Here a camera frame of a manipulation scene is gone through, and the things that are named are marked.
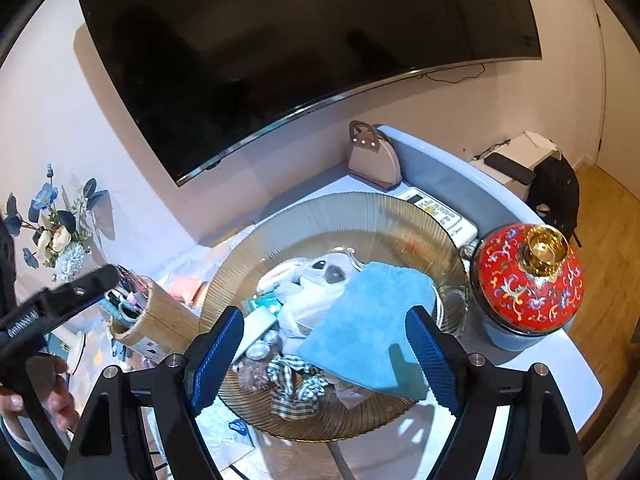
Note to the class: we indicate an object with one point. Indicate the person's left forearm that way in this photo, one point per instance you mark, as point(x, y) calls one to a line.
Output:
point(20, 455)

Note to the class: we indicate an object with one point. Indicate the grey-blue plush toy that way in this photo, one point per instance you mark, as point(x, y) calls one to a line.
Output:
point(332, 275)

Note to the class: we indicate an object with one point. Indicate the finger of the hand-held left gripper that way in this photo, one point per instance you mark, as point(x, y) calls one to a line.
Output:
point(85, 290)

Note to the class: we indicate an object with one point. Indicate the patterned tablecloth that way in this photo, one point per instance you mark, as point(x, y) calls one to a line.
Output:
point(235, 240)

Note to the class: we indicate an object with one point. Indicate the white box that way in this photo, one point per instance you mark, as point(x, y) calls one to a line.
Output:
point(535, 142)

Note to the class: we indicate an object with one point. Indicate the black television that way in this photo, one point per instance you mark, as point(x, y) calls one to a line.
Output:
point(275, 35)

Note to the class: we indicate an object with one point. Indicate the red ceramic jar gold knob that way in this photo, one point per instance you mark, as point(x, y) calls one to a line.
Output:
point(510, 285)

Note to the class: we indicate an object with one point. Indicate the white remote control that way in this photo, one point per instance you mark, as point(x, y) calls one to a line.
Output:
point(440, 215)

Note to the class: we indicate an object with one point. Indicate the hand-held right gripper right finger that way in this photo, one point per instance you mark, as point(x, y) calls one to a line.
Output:
point(430, 355)

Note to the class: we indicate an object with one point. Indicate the ribbed glass plate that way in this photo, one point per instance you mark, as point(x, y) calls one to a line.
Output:
point(350, 220)

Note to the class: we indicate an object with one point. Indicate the orange cloth item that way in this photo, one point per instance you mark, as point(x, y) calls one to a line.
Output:
point(185, 290)

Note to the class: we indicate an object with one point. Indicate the blue towel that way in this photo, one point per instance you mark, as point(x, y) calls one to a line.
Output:
point(360, 325)

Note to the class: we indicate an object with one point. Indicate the person's left hand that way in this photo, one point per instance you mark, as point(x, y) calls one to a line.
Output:
point(55, 400)

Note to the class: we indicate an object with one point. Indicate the brown bag-shaped napkin holder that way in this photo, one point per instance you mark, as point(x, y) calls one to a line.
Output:
point(372, 165)

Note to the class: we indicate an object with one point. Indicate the brown fuzzy ball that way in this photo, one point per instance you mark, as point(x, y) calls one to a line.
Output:
point(255, 375)

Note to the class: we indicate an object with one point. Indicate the bamboo pen holder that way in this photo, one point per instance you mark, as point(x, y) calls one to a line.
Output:
point(160, 315)

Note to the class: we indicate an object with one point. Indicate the artificial flower bouquet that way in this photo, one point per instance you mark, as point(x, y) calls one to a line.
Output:
point(50, 240)

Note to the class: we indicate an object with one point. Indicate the pink pen holder item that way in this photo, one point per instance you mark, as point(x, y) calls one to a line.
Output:
point(132, 297)

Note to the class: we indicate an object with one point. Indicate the checked fabric scrunchie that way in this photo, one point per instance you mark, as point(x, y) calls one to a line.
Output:
point(295, 390)

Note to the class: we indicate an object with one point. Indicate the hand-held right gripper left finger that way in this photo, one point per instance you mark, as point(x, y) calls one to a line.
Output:
point(220, 355)

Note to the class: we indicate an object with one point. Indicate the black backpack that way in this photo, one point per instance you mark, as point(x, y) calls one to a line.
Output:
point(555, 195)

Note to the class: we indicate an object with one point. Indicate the blue flowered tissue pack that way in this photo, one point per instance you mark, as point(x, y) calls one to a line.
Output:
point(225, 420)

